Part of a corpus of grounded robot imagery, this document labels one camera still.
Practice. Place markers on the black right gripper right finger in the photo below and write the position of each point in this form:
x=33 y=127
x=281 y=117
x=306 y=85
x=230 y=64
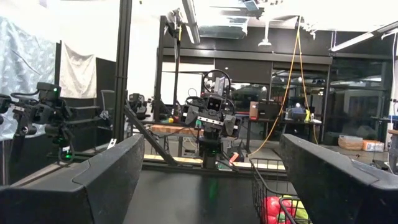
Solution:
x=342 y=196

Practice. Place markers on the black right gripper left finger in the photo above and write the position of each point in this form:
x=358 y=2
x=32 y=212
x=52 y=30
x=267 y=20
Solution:
x=77 y=202

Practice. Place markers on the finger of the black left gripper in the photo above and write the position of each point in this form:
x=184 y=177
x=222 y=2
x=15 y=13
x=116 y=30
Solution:
x=230 y=124
x=191 y=115

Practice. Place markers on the red bell pepper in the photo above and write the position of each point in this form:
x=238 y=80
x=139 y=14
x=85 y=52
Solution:
x=273 y=208

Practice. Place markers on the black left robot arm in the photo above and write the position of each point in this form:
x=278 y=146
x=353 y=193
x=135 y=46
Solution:
x=211 y=146

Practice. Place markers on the background black robot arm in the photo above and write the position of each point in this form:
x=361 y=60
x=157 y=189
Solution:
x=49 y=112

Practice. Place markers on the wooden bench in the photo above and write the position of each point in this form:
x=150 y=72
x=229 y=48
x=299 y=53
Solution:
x=174 y=129

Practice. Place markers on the brown cardboard box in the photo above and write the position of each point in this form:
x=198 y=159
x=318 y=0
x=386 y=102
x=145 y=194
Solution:
x=253 y=110

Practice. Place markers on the red tag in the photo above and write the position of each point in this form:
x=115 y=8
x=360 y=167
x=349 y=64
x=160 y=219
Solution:
x=234 y=158

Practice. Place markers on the black case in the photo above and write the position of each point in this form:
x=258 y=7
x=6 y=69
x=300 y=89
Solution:
x=270 y=110

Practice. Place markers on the tan bag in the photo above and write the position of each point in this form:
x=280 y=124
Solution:
x=349 y=143

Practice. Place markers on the orange and white package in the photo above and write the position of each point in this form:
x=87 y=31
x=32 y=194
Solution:
x=373 y=146

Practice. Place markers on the white hanging cloth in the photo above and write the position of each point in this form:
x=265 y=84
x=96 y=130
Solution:
x=77 y=74

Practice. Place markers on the silver crinkled tarp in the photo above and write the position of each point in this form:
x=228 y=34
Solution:
x=25 y=56

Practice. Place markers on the black background frame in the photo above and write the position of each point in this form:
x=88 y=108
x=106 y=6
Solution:
x=160 y=62

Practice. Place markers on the silver metal bracket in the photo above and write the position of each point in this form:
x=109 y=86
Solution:
x=112 y=143

